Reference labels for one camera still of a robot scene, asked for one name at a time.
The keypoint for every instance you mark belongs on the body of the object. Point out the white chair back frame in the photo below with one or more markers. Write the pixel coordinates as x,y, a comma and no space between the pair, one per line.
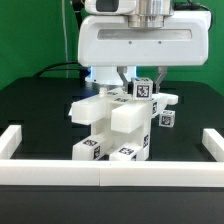
125,113

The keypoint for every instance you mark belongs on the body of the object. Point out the white right fence wall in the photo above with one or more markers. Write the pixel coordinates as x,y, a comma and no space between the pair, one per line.
214,143

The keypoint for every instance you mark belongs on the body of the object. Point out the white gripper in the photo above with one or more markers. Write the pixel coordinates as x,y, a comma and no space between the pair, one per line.
142,33

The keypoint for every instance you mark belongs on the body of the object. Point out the white chair seat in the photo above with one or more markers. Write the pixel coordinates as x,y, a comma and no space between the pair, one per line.
140,136

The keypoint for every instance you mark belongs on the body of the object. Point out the white fence wall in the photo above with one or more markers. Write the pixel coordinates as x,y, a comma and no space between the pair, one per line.
10,140
105,173
214,143

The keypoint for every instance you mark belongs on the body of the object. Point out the white left fence wall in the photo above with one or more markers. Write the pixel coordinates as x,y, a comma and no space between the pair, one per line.
10,140

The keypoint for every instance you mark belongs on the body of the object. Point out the small tagged cube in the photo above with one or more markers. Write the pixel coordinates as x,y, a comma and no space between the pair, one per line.
142,88
167,118

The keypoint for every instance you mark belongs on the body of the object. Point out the white front fence wall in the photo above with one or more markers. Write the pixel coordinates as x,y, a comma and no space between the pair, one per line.
105,173

